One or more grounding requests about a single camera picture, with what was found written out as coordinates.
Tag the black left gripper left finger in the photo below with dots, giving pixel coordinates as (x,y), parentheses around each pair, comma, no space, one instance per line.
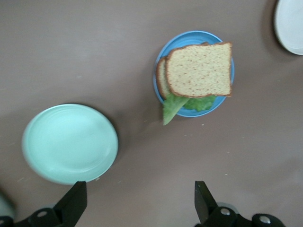
(71,205)

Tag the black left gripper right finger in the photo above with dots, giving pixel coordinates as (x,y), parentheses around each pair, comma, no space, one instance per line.
(208,208)

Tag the green lettuce leaf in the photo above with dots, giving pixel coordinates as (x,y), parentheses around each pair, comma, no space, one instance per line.
(172,106)

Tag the brown bread slice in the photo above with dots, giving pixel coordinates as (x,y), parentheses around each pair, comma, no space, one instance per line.
(162,78)
(201,71)

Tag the light green plate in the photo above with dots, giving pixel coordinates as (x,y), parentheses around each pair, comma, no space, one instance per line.
(71,144)

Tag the blue plate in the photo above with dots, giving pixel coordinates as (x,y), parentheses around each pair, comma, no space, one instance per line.
(196,36)

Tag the beige plate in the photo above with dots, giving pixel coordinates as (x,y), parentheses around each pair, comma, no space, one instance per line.
(291,26)

